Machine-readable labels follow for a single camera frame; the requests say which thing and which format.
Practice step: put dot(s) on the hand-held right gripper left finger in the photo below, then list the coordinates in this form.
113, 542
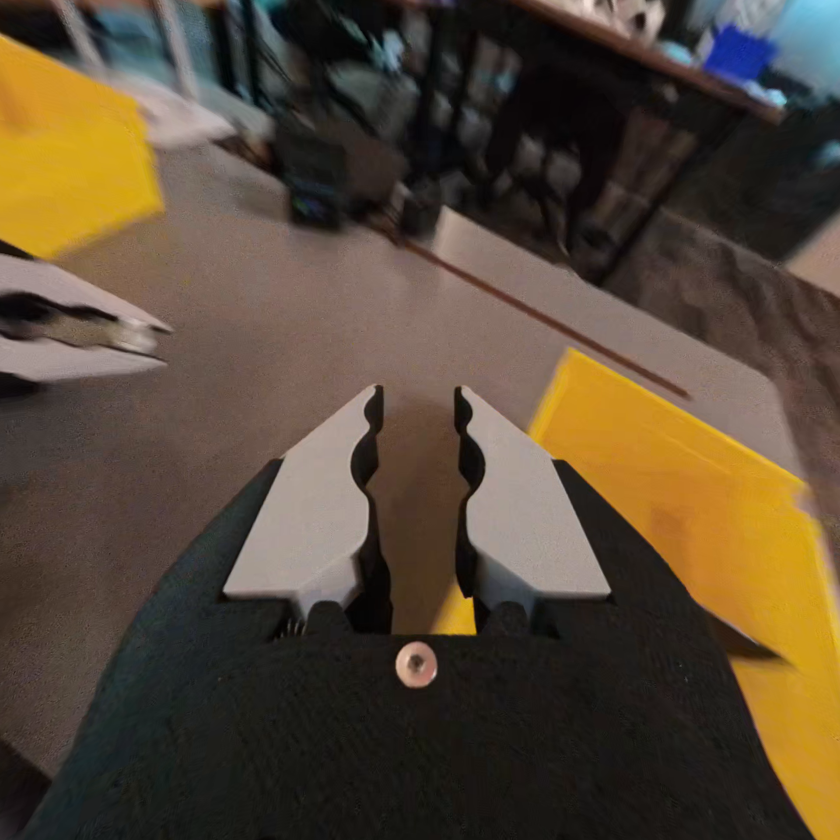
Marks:
308, 525

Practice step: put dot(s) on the yellow plastic bin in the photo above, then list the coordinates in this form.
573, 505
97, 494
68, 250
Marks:
65, 164
689, 499

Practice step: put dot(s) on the black battery pack with display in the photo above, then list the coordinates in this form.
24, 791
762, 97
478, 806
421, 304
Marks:
318, 184

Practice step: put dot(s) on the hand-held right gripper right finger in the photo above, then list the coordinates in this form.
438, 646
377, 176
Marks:
531, 525

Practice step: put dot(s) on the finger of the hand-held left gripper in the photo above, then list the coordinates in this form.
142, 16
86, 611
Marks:
59, 282
59, 364

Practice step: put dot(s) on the blue storage bin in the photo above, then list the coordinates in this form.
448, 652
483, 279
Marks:
738, 52

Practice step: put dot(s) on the black blue charger device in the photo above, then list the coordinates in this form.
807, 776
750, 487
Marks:
420, 213

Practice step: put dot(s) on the dark monitor with wooden edge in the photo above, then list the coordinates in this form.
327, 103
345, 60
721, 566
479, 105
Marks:
656, 62

